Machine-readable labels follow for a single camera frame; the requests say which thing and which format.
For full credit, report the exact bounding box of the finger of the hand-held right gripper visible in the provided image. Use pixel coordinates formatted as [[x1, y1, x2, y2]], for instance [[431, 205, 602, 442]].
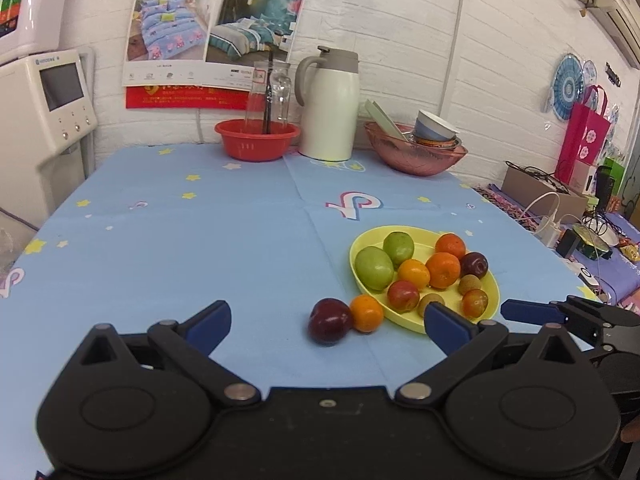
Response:
[[501, 296, 608, 346]]

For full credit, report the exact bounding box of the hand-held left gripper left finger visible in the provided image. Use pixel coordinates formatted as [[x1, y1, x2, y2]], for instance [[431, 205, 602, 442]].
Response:
[[70, 300, 261, 408]]

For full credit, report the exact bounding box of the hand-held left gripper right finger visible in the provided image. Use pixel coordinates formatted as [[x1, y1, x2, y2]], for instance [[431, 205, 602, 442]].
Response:
[[395, 302, 583, 408]]

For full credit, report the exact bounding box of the red-brown plum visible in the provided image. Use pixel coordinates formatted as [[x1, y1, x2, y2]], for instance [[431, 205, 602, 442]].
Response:
[[461, 289, 489, 318]]

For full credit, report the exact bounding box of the red plum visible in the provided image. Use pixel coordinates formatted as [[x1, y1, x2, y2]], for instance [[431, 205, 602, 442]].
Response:
[[387, 280, 421, 313]]

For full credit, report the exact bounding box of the large orange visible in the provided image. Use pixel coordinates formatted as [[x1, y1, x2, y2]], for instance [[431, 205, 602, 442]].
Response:
[[425, 252, 462, 290]]

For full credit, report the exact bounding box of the small dark purple plum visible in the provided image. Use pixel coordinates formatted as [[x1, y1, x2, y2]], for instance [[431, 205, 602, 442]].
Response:
[[460, 252, 489, 280]]

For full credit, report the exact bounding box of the medium orange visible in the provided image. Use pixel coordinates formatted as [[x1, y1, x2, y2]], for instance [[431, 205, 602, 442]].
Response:
[[435, 233, 467, 260]]

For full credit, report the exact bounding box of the small orange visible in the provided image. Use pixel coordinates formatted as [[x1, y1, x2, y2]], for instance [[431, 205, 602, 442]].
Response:
[[349, 295, 385, 334]]

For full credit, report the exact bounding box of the yellow plastic plate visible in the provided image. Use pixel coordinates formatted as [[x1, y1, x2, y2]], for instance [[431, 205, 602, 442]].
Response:
[[349, 226, 501, 333]]

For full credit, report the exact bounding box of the large dark purple plum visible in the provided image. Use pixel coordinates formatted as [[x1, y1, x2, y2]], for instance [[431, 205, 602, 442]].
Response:
[[308, 298, 354, 347]]

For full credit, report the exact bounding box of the black adapter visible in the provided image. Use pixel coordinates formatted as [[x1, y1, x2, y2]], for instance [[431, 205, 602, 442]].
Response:
[[556, 229, 581, 260]]

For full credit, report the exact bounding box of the white charger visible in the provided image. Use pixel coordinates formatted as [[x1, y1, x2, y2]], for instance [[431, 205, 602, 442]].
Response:
[[532, 215, 565, 248]]

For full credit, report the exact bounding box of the green round device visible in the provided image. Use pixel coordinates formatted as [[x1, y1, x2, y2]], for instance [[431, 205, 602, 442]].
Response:
[[572, 224, 612, 261]]

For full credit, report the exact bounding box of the dark patterned cloth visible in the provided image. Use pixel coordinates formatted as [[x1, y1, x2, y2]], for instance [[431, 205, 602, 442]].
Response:
[[472, 184, 546, 233]]

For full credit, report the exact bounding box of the cardboard box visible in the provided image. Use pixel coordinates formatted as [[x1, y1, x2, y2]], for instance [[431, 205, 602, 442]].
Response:
[[501, 165, 590, 223]]

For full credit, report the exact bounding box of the black cylinder speaker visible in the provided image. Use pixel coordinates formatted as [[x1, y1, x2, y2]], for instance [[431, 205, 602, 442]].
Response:
[[594, 165, 616, 213]]

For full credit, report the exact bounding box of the green box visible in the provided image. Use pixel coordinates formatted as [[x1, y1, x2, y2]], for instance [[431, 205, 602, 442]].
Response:
[[602, 157, 626, 196]]

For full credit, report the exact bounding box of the pink glass bowl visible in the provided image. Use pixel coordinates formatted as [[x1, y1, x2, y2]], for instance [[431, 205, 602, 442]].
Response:
[[363, 121, 469, 178]]

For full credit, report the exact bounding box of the pink gift bag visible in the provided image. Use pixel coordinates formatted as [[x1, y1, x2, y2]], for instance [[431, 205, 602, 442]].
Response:
[[555, 85, 612, 186]]

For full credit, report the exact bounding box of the red plastic basket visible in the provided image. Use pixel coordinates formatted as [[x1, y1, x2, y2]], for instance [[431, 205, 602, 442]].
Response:
[[215, 119, 301, 162]]

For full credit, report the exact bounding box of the patterned rim bowl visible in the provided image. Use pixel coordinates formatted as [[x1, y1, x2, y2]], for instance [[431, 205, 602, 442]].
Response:
[[411, 132, 463, 152]]

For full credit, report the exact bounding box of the white and blue bowl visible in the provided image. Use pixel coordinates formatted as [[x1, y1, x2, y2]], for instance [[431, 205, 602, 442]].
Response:
[[414, 110, 458, 142]]

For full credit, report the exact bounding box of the blue round fan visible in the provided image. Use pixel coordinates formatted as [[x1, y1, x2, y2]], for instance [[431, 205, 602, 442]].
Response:
[[545, 54, 598, 121]]

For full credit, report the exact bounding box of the white thermos jug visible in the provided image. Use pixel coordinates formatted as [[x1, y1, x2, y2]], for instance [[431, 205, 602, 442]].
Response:
[[294, 46, 360, 162]]

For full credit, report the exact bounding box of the white appliance with screen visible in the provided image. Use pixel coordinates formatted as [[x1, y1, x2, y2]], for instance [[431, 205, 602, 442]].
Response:
[[0, 49, 98, 228]]

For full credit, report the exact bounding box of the white air conditioner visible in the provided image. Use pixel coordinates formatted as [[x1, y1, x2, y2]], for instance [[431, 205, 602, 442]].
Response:
[[582, 0, 640, 68]]

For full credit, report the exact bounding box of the white charger cable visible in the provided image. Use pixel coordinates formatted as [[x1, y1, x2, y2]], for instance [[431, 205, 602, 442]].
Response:
[[517, 192, 561, 223]]

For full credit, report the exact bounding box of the white wall pipe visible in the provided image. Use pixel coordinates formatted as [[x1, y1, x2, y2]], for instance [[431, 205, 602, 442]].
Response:
[[440, 0, 471, 116]]

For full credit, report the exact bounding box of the bedding wall poster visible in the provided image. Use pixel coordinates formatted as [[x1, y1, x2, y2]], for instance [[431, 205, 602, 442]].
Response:
[[122, 0, 307, 110]]

